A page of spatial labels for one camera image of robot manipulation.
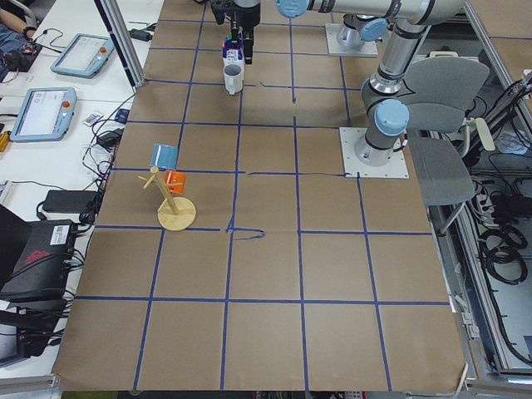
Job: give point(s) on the small remote control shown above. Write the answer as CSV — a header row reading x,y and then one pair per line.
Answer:
x,y
93,118

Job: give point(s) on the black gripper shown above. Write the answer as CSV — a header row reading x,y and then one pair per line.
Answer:
x,y
248,17

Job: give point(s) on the blue white milk carton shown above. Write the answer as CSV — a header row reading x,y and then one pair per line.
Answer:
x,y
233,52

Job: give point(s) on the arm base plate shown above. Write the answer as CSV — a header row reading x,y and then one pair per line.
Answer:
x,y
363,161
346,42

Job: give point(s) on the black laptop computer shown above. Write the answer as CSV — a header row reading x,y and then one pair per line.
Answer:
x,y
34,257

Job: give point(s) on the black power brick near laptop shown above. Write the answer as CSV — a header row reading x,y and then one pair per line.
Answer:
x,y
82,202

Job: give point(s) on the grey blue cup on stand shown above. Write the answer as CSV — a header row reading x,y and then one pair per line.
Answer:
x,y
164,156

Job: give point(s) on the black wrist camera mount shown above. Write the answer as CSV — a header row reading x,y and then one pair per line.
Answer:
x,y
222,10

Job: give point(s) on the black power adapter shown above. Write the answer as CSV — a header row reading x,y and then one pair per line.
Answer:
x,y
140,35

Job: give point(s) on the upper teach pendant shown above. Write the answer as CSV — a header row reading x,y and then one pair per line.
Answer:
x,y
84,56

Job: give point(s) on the teach pendant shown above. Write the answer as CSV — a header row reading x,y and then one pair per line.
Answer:
x,y
84,56
45,115

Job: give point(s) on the lower teach pendant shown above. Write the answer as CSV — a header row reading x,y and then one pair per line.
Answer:
x,y
45,115

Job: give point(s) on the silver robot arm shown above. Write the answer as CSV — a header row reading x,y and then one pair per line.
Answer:
x,y
412,20
370,28

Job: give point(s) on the white ribbed mug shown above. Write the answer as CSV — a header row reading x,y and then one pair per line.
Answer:
x,y
233,78

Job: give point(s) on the grey fabric office chair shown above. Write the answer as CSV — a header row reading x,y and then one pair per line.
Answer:
x,y
438,133

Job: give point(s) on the aluminium frame post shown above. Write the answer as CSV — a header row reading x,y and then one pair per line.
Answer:
x,y
116,27

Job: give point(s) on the orange cup on stand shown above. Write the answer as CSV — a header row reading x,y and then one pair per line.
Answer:
x,y
175,181

